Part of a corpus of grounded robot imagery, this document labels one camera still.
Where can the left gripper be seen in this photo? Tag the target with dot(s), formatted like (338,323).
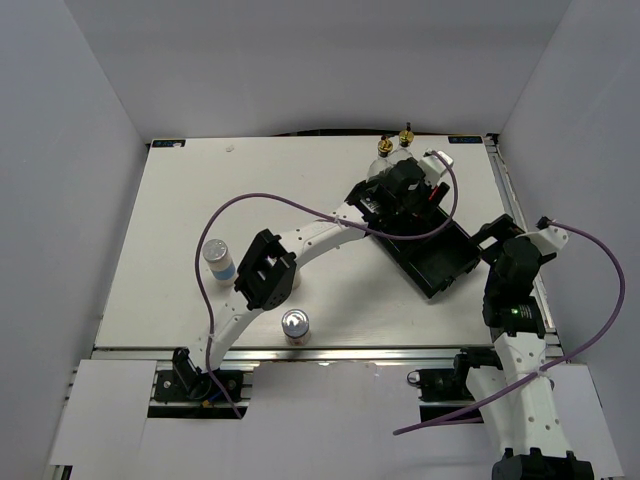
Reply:
(426,206)

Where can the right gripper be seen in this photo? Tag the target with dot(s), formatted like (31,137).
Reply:
(500,229)

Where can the clear glass oil bottle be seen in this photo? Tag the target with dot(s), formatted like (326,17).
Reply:
(381,163)

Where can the silver-capped white shaker bottle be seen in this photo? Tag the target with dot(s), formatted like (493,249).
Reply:
(297,280)

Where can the silver-lid small jar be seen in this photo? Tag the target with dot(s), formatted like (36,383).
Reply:
(296,327)

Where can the blue-label white shaker bottle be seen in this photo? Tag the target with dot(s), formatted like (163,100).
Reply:
(217,256)

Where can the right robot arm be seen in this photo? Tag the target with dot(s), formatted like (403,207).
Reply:
(518,408)

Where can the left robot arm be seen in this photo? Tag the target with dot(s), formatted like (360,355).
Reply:
(266,273)

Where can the black condiment tray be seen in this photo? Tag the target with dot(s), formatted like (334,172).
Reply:
(430,248)

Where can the black logo sticker right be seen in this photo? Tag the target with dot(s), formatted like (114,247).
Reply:
(464,139)

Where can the black logo sticker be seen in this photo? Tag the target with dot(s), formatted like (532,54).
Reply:
(464,139)
(168,143)

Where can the black logo sticker left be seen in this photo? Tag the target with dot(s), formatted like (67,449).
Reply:
(168,143)

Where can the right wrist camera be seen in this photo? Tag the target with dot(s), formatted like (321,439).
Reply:
(548,238)

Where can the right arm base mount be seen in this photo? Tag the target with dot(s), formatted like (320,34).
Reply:
(444,390)

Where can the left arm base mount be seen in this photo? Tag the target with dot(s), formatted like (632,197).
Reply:
(181,390)

